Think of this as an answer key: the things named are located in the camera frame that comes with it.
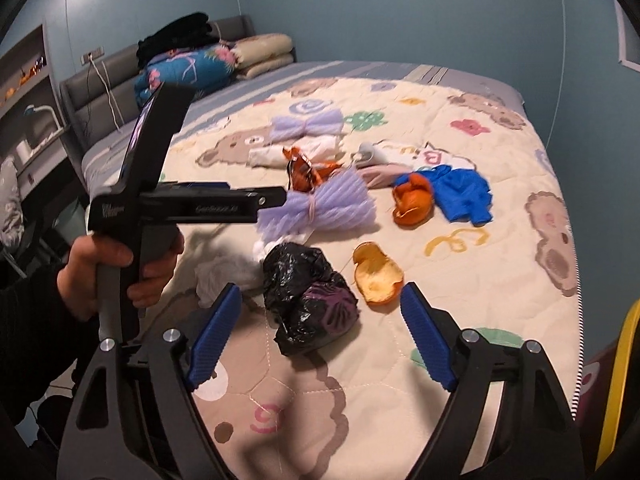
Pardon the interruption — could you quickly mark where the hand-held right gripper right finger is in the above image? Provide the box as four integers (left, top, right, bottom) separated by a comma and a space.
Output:
400, 282, 586, 480

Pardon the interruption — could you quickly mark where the bear printed blanket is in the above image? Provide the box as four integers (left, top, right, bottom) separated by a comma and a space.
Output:
82, 72, 583, 480

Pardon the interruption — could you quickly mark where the blue floral pillow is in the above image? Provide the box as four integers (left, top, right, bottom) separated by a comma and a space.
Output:
134, 42, 241, 108

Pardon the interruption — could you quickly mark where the person's left forearm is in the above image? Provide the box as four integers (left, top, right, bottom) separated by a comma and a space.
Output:
0, 260, 101, 441

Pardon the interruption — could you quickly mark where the grey sock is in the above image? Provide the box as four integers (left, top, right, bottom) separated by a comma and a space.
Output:
351, 141, 383, 168

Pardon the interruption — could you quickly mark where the folded beige quilt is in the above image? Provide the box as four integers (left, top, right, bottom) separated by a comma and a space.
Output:
232, 33, 296, 80

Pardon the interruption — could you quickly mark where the purple foam fruit net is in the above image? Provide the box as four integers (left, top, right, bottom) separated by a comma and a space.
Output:
256, 167, 377, 241

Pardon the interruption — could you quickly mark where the black clothes pile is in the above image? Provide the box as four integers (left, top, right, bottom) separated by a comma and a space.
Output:
136, 11, 221, 68

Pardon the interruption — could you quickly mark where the blue clothing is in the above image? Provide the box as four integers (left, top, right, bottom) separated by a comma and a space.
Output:
415, 164, 494, 226

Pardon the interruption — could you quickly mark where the pink sock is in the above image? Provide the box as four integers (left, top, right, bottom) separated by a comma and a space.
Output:
357, 162, 418, 190

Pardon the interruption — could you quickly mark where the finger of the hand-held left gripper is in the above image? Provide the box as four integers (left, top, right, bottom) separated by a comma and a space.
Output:
159, 182, 232, 194
142, 186, 289, 225

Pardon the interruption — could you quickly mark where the purple folded sock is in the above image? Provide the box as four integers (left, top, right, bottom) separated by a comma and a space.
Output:
270, 109, 347, 142

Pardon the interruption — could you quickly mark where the person's left hand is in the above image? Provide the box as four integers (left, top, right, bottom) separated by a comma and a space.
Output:
57, 233, 186, 321

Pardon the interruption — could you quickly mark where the orange snack wrapper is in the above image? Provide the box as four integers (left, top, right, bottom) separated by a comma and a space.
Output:
285, 146, 346, 193

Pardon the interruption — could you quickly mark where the orange peel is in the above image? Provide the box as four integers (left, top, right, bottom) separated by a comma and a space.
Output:
391, 172, 434, 226
352, 241, 405, 308

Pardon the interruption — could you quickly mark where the white cloth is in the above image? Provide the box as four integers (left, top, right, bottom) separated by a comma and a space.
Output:
248, 135, 347, 170

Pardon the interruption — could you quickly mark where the white cable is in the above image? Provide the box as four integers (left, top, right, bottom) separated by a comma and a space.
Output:
89, 57, 125, 130

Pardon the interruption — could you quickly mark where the black plastic bag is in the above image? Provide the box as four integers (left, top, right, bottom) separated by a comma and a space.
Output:
262, 242, 360, 358

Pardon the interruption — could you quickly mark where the wall shelf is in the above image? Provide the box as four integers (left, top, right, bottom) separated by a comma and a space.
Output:
0, 25, 68, 171

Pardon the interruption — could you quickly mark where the grey cloth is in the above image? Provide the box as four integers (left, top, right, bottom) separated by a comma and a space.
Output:
0, 155, 26, 251

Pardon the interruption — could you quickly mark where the white tissue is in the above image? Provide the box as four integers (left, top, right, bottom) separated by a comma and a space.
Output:
194, 239, 268, 308

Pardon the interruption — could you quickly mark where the grey bed headboard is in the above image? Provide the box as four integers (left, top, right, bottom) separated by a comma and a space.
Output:
60, 15, 256, 161

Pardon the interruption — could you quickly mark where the brown bin with yellow rim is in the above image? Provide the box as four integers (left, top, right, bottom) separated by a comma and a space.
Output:
575, 297, 640, 480

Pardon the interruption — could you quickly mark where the window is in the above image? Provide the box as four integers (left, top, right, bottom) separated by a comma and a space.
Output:
611, 0, 640, 73

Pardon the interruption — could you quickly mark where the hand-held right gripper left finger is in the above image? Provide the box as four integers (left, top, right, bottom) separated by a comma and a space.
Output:
57, 282, 244, 480

